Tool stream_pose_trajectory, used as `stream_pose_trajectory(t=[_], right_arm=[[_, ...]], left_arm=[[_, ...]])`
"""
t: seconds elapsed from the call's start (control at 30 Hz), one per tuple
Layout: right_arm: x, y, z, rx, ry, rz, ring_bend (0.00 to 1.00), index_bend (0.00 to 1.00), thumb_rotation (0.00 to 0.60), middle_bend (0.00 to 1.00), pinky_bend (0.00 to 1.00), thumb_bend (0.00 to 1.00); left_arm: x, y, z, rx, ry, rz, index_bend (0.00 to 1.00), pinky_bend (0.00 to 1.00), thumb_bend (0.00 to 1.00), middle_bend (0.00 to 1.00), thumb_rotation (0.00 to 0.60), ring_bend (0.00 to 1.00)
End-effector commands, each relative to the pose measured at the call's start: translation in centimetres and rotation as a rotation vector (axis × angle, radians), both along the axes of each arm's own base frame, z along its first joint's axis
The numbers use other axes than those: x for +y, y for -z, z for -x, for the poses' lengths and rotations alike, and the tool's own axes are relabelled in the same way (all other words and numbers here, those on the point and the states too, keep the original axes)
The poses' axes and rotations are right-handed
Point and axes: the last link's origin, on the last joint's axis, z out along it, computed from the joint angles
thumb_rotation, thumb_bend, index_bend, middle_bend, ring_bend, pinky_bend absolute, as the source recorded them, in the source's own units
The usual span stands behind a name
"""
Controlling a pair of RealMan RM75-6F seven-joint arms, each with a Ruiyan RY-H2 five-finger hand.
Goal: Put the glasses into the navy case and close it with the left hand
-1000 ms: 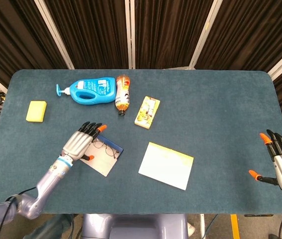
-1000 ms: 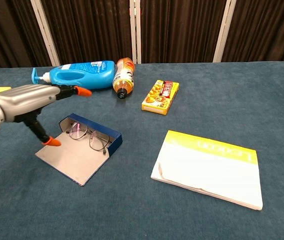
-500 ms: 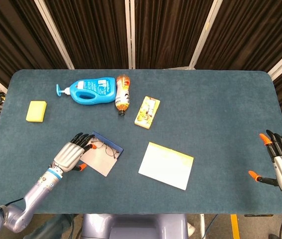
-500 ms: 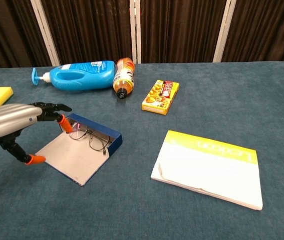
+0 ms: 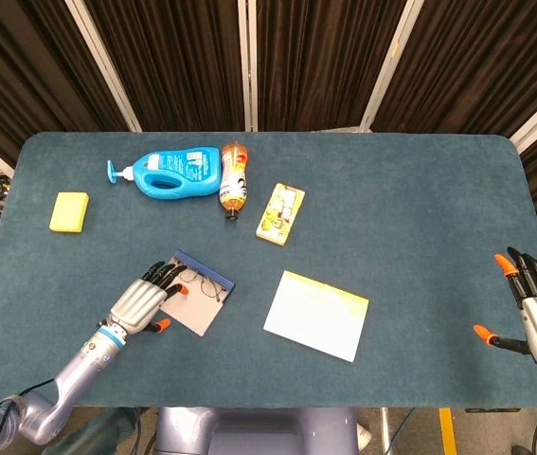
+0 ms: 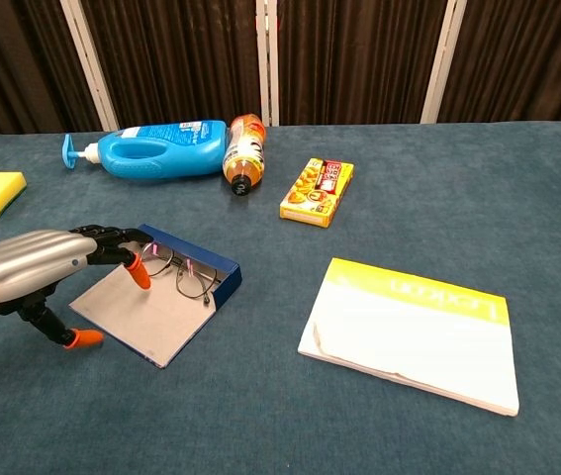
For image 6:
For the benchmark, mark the metal frame eyeglasses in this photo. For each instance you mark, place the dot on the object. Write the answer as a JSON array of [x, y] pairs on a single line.
[[193, 284]]

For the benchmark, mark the teal table cloth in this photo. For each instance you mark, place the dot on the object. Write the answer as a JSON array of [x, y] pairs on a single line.
[[408, 222]]

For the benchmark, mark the blue pump detergent bottle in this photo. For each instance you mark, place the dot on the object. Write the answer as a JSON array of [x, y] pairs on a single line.
[[171, 153]]

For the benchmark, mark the yellow and white book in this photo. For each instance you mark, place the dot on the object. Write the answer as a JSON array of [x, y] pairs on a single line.
[[408, 336]]

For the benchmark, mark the white frame post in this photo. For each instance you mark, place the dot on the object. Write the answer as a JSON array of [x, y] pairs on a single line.
[[443, 62], [261, 59], [90, 64]]

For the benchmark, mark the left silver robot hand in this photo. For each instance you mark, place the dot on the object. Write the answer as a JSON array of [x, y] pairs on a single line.
[[23, 262]]

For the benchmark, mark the dark brown curtain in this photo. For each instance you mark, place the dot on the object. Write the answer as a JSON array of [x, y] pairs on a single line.
[[186, 59]]

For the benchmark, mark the blue card package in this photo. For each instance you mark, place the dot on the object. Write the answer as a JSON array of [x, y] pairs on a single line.
[[151, 321]]

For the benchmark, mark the orange drink bottle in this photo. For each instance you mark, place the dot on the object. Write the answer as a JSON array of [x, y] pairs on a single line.
[[245, 153]]

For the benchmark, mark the yellow snack box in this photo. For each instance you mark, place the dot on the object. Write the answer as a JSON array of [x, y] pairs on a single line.
[[314, 193]]

